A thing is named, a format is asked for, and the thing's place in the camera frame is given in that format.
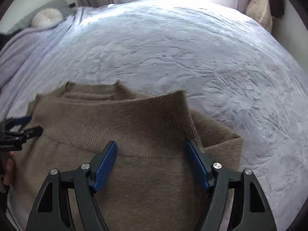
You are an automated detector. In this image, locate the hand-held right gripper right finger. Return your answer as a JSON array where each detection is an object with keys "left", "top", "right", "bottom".
[{"left": 184, "top": 140, "right": 277, "bottom": 231}]

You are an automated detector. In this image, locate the pale embossed bedspread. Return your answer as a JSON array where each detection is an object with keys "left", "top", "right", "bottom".
[{"left": 0, "top": 0, "right": 308, "bottom": 231}]

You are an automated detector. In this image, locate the dark cloth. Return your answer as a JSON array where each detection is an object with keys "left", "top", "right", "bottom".
[{"left": 0, "top": 32, "right": 10, "bottom": 51}]

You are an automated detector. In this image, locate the lavender ribbed blanket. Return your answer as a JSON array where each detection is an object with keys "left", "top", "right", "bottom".
[{"left": 0, "top": 6, "right": 80, "bottom": 89}]

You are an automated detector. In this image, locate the brown knit sweater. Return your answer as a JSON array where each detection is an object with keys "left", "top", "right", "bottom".
[{"left": 7, "top": 80, "right": 243, "bottom": 231}]

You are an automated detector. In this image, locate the grey pillow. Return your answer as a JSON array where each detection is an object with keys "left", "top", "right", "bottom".
[{"left": 6, "top": 0, "right": 77, "bottom": 34}]

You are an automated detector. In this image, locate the person's left hand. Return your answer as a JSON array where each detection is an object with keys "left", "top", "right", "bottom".
[{"left": 3, "top": 153, "right": 17, "bottom": 186}]

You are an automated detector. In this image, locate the round cream pillow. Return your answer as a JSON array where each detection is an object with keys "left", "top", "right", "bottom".
[{"left": 31, "top": 8, "right": 63, "bottom": 28}]

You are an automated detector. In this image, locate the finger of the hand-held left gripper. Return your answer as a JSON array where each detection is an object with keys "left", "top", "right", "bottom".
[
  {"left": 3, "top": 116, "right": 33, "bottom": 128},
  {"left": 5, "top": 126, "right": 44, "bottom": 145}
]

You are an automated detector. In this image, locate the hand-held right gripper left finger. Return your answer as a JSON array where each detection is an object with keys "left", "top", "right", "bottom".
[{"left": 25, "top": 140, "right": 118, "bottom": 231}]

